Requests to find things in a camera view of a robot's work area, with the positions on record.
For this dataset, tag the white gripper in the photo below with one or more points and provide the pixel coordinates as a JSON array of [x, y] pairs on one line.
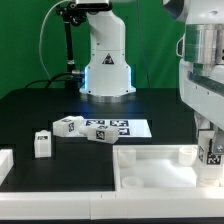
[[207, 104]]

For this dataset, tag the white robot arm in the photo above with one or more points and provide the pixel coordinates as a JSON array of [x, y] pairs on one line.
[[201, 68]]

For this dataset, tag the tag sheet on table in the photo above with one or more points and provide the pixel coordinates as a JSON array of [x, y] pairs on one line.
[[127, 127]]

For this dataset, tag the white front fence bar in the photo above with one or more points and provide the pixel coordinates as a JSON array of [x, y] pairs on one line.
[[146, 203]]

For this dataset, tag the white left fence piece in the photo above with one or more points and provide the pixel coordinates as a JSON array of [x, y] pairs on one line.
[[6, 163]]

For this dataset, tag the black camera stand pole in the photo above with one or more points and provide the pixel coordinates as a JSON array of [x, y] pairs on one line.
[[72, 16]]

